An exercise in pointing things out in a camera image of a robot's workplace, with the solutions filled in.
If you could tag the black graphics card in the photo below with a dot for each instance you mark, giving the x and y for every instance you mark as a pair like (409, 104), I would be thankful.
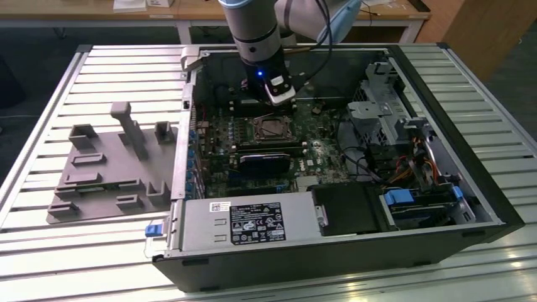
(264, 165)

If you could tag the black RAM stick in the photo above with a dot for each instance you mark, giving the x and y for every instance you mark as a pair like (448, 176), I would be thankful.
(268, 151)
(268, 145)

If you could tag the white box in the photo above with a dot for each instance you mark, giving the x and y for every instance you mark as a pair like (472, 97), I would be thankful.
(129, 5)

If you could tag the silver chipset heatsink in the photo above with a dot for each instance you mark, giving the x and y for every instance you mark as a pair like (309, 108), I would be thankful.
(307, 183)

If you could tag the CPU socket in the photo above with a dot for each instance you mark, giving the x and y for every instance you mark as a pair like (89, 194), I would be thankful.
(272, 139)

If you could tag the green motherboard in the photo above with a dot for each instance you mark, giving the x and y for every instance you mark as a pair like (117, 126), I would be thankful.
(327, 176)

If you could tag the blue power supply latch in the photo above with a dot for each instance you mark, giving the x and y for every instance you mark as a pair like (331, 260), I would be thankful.
(152, 229)

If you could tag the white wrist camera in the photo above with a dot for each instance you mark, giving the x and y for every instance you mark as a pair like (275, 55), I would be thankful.
(280, 91)

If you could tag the round coin cell battery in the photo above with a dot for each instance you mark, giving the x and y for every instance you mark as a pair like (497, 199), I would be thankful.
(316, 109)

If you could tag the blue drive bay clip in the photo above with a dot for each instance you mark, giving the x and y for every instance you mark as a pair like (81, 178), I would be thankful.
(457, 193)

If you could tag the gray plastic parts rack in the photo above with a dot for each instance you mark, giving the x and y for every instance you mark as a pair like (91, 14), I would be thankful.
(113, 163)

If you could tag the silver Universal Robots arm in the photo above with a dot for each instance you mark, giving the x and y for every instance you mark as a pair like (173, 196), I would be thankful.
(253, 31)

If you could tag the wooden desk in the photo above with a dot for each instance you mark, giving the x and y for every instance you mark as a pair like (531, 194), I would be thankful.
(84, 15)

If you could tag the wooden cabinet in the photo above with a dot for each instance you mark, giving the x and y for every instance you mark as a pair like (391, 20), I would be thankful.
(483, 31)

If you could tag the blue disk carrier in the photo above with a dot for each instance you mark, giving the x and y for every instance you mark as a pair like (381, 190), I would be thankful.
(396, 196)

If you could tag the black plastic shroud box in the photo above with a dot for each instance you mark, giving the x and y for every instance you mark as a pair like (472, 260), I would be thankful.
(348, 207)

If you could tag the gray metal drive cage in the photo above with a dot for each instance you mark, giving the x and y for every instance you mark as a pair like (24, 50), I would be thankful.
(369, 110)

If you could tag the gray power supply unit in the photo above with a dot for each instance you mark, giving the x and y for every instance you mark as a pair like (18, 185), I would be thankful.
(201, 229)

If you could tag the black disk drive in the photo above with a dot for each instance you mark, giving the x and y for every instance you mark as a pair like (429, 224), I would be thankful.
(420, 214)

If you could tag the black open PC case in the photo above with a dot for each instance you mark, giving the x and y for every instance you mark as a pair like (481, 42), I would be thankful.
(293, 267)

